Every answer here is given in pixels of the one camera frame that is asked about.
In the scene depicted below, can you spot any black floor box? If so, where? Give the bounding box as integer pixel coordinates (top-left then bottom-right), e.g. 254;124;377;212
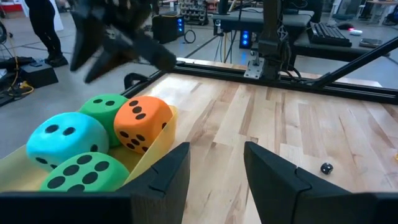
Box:
19;58;59;89

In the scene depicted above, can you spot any black aluminium table frame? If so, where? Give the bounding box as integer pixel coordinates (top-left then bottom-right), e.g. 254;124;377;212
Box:
121;37;398;105

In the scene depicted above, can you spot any black curved bracket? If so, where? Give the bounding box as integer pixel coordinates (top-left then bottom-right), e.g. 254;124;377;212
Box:
123;72;150;91

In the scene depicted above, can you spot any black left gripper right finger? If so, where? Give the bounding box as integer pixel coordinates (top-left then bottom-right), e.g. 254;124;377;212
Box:
244;141;354;224

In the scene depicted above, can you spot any yellow floor cable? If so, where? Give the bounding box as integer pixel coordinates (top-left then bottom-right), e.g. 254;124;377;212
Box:
7;79;35;97

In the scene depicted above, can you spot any orange foam die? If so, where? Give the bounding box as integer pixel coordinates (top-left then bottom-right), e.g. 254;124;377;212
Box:
113;95;174;156

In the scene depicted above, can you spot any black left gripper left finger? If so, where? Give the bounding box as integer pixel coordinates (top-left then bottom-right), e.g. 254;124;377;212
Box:
115;142;191;224

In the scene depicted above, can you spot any black keyboard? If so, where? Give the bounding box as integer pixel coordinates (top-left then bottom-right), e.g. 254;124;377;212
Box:
307;21;353;48

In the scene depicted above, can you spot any person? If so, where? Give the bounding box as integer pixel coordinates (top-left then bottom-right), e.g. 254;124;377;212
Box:
24;0;69;68

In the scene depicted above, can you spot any black computer mouse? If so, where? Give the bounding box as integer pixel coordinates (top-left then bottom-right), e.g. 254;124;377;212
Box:
337;21;355;31

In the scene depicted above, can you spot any green foam die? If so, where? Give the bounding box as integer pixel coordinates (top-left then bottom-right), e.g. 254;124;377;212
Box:
39;151;131;192
78;93;129;149

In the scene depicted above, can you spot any black side table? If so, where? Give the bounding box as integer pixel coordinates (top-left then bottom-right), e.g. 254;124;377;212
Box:
212;11;315;34

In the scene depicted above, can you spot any dark smartphone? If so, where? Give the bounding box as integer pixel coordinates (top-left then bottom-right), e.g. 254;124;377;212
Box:
359;37;384;49

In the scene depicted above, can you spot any grey cart top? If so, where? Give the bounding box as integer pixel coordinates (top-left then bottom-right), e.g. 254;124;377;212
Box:
292;18;398;63

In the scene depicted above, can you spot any teal foam die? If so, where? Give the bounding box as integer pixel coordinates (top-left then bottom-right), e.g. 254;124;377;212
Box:
26;111;109;172

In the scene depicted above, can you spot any silver corner bracket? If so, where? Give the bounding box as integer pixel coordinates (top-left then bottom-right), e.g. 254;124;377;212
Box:
243;57;265;80

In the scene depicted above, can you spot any black box with blue lights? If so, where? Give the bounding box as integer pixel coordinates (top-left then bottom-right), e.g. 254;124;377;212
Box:
238;29;252;50

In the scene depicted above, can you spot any small black die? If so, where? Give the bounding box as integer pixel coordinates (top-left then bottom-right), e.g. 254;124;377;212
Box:
320;162;334;175

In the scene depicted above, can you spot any black computer tower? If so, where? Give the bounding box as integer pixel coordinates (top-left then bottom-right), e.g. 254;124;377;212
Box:
151;14;186;44

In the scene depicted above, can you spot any yellow translucent tray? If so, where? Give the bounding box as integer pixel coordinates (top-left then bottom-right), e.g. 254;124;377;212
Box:
0;105;178;192

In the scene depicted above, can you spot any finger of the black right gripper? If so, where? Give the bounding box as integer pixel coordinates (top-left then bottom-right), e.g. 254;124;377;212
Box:
84;37;137;84
70;15;105;71

